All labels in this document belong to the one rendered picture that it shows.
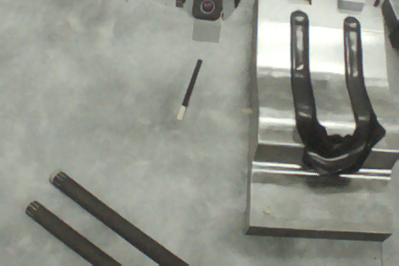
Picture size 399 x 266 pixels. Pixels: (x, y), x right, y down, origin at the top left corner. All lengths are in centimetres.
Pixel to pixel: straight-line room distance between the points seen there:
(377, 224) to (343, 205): 7
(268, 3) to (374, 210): 46
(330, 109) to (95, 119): 44
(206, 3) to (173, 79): 29
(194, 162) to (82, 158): 21
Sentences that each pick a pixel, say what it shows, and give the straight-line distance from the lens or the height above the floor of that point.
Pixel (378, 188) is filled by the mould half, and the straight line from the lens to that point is 117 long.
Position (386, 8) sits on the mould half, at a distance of 141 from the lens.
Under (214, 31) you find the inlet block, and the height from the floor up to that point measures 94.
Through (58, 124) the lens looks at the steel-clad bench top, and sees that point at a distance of 122.
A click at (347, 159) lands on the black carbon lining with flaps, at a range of 115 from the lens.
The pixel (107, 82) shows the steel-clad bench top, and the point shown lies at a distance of 126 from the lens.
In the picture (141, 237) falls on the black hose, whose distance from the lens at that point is 105.
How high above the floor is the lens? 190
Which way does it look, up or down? 60 degrees down
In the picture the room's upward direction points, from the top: 11 degrees clockwise
